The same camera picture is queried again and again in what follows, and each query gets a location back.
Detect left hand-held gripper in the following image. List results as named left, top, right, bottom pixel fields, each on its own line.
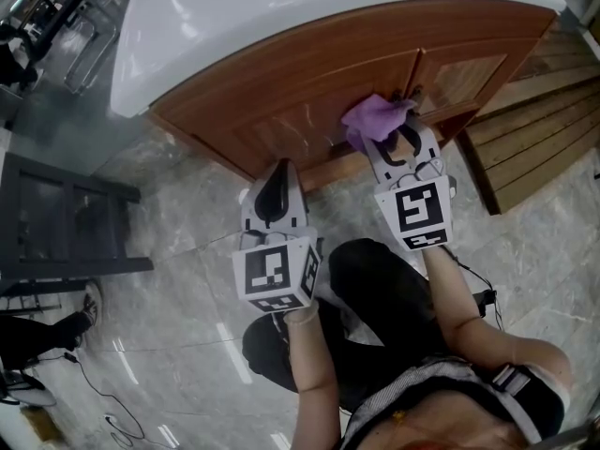
left=232, top=158, right=324, bottom=316

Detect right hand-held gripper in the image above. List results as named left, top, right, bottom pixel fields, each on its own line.
left=362, top=114, right=458, bottom=254

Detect purple grey cloth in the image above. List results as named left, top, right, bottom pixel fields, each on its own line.
left=340, top=94, right=419, bottom=152

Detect wooden cabinet door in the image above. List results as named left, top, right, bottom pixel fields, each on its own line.
left=224, top=47, right=423, bottom=177
left=407, top=47, right=517, bottom=126

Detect person's right forearm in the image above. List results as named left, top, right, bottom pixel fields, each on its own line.
left=421, top=246, right=484, bottom=346

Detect person's left forearm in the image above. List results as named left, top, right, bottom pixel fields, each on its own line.
left=283, top=305, right=341, bottom=450

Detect wooden vanity cabinet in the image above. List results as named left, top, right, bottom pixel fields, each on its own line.
left=147, top=0, right=559, bottom=194

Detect white sink countertop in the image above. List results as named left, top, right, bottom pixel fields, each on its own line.
left=110, top=0, right=568, bottom=117

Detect person's black trousers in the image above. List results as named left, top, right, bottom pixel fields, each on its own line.
left=241, top=238, right=451, bottom=412

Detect wooden slatted platform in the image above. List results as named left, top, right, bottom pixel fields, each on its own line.
left=461, top=16, right=600, bottom=216

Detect person's grey mesh vest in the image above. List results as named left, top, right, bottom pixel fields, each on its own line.
left=344, top=356, right=566, bottom=450

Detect metal tube chair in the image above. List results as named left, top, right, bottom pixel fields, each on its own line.
left=63, top=11, right=121, bottom=96

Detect white oval device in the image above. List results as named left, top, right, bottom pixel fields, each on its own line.
left=0, top=367, right=56, bottom=408

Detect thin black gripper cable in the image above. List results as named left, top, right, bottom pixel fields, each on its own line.
left=442, top=246, right=505, bottom=332

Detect small black cable box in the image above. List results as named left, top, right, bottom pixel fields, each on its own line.
left=471, top=290, right=498, bottom=319

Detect black floor cable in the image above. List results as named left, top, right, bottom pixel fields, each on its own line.
left=63, top=352, right=188, bottom=450

